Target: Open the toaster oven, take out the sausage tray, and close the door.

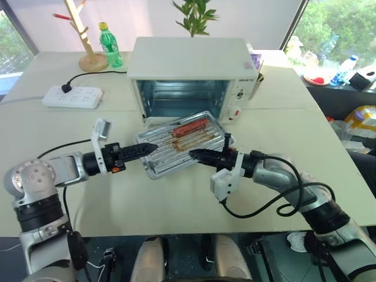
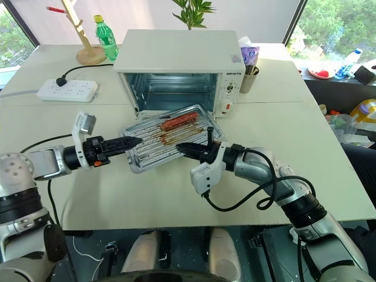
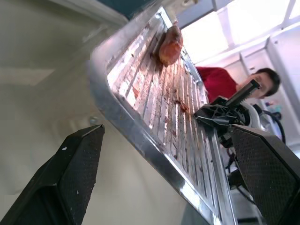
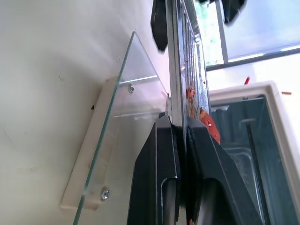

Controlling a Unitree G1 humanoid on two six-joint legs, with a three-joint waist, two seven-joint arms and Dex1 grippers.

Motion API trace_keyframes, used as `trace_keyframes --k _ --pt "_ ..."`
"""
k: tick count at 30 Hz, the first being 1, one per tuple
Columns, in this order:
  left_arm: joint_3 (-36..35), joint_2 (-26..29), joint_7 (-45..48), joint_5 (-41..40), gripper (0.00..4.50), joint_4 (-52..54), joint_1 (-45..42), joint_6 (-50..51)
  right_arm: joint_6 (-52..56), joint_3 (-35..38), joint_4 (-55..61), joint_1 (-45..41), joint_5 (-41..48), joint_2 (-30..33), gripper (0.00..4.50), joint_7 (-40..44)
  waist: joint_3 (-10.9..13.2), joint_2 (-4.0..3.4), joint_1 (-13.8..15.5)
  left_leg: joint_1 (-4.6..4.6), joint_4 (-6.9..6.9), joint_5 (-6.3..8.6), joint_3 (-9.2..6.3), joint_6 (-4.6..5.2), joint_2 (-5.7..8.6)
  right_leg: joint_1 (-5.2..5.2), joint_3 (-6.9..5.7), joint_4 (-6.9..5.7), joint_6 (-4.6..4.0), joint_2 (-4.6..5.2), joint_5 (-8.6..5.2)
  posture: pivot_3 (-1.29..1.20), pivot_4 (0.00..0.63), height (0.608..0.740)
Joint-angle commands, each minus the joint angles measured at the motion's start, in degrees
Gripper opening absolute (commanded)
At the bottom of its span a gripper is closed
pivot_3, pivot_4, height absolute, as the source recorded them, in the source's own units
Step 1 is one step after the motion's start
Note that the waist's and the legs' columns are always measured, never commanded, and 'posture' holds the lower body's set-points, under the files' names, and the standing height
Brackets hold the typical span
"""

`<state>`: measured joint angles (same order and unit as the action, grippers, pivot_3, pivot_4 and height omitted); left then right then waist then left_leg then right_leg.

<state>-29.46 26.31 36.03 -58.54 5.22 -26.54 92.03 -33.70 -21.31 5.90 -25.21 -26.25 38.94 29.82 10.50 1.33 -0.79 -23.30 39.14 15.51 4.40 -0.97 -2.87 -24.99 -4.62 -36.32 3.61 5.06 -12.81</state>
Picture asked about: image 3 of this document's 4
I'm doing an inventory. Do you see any person in red shirt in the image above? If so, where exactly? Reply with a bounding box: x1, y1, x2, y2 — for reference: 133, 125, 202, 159
195, 66, 281, 104

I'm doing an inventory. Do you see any browned roasted sausage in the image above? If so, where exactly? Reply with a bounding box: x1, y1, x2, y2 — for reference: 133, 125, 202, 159
158, 21, 184, 68

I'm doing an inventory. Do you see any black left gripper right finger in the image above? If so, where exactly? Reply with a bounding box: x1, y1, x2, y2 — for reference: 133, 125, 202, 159
230, 124, 300, 225

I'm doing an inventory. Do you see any silver ribbed metal baking tray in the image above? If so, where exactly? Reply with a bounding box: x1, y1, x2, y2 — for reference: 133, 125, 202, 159
88, 6, 239, 225

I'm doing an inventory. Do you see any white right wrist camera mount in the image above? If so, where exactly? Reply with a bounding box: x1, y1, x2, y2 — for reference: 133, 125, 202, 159
243, 105, 268, 130

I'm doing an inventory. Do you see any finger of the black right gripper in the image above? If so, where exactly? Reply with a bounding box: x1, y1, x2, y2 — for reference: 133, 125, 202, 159
193, 104, 240, 128
225, 79, 262, 108

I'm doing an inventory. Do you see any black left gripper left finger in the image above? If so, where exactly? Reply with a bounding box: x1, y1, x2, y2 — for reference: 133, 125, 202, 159
0, 124, 105, 225

